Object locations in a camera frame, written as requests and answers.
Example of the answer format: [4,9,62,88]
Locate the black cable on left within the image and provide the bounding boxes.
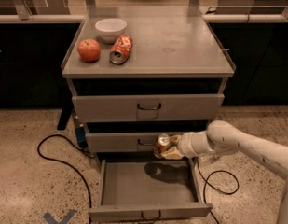
[36,133,95,224]

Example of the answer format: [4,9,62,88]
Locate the grey bottom drawer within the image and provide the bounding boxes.
[89,159,212,223]

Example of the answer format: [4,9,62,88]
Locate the crushed orange soda can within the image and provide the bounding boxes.
[109,35,133,64]

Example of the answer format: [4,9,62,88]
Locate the black cable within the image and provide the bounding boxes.
[196,161,240,224]
[36,133,95,224]

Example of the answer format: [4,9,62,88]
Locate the blue tape cross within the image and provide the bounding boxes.
[43,209,77,224]

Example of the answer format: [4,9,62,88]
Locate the brown orange drink can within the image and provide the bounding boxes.
[153,133,171,159]

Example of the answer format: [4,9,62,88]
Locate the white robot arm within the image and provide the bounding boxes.
[155,120,288,224]

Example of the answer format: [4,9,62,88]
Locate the dark counter cabinets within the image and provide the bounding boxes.
[0,22,288,107]

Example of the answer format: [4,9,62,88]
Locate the white bowl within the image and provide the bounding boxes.
[95,18,127,44]

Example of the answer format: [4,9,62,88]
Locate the blue power adapter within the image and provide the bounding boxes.
[75,127,87,148]

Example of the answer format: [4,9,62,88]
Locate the grey top drawer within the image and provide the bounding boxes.
[72,94,224,122]

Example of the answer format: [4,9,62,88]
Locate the clear plastic bottle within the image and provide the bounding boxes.
[199,154,219,165]

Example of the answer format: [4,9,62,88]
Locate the grey drawer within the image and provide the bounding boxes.
[72,94,224,122]
[85,131,211,153]
[89,159,212,223]

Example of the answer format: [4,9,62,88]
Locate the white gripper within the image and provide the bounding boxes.
[161,131,214,160]

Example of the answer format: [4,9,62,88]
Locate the grey middle drawer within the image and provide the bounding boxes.
[85,131,211,153]

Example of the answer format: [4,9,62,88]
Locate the black cable on right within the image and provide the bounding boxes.
[196,161,240,224]

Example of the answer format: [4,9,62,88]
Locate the grey drawer cabinet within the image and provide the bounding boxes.
[62,7,234,159]

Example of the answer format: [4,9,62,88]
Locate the red apple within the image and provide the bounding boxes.
[77,39,101,63]

